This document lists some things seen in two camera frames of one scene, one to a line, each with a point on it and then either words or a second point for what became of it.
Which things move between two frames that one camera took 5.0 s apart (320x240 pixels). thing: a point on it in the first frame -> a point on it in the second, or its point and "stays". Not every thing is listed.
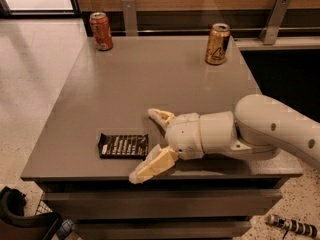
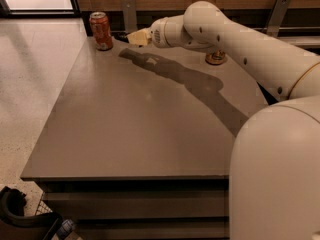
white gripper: [183, 134] -> [157, 34]
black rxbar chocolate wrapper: [123, 146] -> [122, 37]
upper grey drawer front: [163, 204] stays
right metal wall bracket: [275, 19] stays
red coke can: [101, 31] stays
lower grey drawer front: [164, 230] stays
